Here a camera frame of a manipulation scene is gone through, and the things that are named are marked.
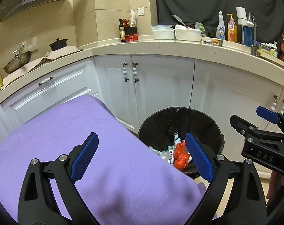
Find red plastic bag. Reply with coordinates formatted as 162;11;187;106
173;141;191;171

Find black trash bin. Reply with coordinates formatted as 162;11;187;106
137;106;226;178

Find white kitchen cabinets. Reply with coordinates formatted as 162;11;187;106
0;55;284;161

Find right hand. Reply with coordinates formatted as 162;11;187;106
266;171;284;206

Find orange dish soap bottle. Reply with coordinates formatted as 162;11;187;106
227;13;237;43

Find purple table cloth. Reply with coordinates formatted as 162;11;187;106
0;95;205;224

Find white spray cleaner bottle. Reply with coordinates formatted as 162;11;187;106
216;11;226;40

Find faucet with white filter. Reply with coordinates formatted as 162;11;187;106
236;7;257;56

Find white rectangular container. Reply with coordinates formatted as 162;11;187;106
151;25;174;40
174;24;201;42

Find steel wok pan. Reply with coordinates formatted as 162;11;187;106
3;44;32;74

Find red black utensil holder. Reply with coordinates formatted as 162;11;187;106
123;10;138;42

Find beige stove cover cloth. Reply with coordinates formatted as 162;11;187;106
3;46;81;86

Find dark sauce bottle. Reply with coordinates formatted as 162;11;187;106
119;18;126;43

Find black cooking pot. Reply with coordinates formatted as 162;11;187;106
49;38;67;51

